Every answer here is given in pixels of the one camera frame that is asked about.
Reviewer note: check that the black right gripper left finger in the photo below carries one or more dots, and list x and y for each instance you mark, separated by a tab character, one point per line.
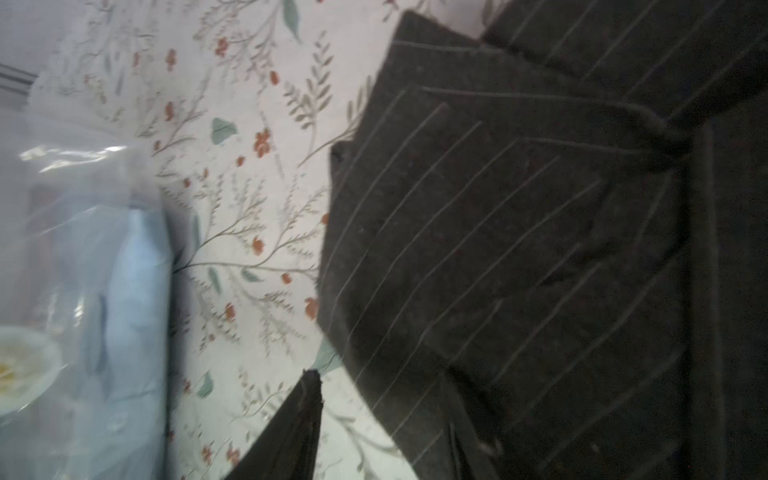
287	448

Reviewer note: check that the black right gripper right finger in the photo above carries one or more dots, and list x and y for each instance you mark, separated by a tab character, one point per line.
473	438

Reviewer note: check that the light blue shirt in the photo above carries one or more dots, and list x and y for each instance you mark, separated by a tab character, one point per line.
118	266

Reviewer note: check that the dark grey striped shirt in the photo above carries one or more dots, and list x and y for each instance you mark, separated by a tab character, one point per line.
570	213

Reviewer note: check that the clear plastic vacuum bag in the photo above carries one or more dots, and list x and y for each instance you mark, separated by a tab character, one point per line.
52	169

